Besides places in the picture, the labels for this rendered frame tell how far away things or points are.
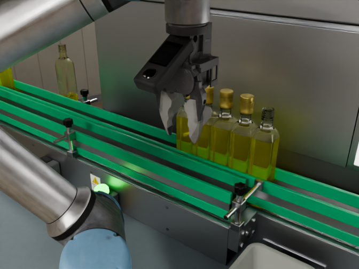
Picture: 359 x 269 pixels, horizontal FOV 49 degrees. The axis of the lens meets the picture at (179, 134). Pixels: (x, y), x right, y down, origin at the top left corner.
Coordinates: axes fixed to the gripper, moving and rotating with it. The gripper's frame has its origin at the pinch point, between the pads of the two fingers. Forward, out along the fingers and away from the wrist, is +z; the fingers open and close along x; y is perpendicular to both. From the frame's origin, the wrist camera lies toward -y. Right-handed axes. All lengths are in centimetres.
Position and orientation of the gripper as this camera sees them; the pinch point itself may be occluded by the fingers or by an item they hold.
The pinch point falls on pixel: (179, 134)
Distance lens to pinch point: 73.6
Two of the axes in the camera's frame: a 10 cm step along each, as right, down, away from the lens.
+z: 0.0, 8.9, 4.5
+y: 6.0, -3.6, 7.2
